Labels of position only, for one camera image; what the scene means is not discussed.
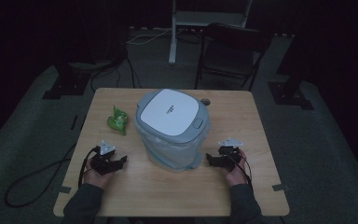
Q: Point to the translucent plastic bin liner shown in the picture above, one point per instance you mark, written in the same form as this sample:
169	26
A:
172	152

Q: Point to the round table grommet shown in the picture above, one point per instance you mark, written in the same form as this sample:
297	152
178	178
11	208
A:
205	102

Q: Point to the white metal stand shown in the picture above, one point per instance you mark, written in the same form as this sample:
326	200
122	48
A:
180	21

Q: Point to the person's right hand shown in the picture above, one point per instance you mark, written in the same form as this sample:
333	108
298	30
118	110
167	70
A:
237	176

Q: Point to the green snack packet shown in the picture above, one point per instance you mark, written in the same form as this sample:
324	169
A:
117	120

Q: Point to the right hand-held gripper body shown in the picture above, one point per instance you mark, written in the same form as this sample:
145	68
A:
229	157

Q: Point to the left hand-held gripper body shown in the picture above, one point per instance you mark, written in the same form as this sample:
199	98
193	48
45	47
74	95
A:
103	163

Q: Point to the grey tape piece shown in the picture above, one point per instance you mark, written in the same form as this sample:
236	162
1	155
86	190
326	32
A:
280	187
64	189

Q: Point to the black folding chair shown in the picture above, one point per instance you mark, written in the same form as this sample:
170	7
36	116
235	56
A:
230	49

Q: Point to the grey trash can white lid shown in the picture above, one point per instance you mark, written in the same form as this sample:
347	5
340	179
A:
171	113

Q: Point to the person's left hand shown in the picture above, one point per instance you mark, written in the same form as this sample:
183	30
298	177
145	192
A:
97	178

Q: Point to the black stand base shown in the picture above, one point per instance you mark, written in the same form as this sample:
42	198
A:
289	93
66	84

